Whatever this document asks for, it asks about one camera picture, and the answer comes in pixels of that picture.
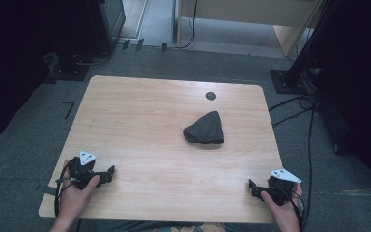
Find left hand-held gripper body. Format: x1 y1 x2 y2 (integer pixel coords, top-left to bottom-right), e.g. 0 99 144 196
67 149 111 190

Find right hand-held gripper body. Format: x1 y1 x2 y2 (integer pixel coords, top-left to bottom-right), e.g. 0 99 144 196
251 167 303 207

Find yellow and dark grey cloth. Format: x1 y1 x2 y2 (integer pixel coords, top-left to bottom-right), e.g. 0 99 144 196
182 110 225 145

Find person's right hand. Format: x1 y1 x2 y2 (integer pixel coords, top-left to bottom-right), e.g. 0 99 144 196
259 182 304 227

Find person's left hand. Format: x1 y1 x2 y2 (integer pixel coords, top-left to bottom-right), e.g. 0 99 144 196
57 159 101 224

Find grey tape piece on table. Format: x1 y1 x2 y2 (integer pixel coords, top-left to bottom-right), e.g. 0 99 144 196
42 185 58 196

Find pale floor tape strip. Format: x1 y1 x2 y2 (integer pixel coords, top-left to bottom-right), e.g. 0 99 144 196
330 188 371 198

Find black metal stand with base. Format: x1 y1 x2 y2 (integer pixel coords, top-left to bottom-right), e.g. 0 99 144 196
269 0 339 97

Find black curtain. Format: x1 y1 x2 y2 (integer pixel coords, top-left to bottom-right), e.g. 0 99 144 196
0 0 93 148
315 0 371 209

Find black cabinet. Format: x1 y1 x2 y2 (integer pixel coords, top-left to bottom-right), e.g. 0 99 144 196
86 0 127 58

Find right hand-held gripper black cable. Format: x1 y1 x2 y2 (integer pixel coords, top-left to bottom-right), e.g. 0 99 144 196
278 182 307 232

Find hand-held gripper black cable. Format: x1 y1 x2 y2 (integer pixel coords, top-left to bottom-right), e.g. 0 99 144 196
53 167 78 219
278 182 307 232

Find left hand-held gripper black cable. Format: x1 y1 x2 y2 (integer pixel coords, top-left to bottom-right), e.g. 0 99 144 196
53 167 78 219

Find long black floor cable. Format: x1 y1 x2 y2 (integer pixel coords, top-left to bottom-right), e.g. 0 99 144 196
302 108 317 232

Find black floor cable bundle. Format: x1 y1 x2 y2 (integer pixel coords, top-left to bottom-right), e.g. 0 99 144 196
268 94 319 129

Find black stand base plate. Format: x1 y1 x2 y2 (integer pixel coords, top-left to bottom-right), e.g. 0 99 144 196
44 52 91 82

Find hanging black cable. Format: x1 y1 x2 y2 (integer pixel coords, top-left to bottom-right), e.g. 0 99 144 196
180 0 198 50

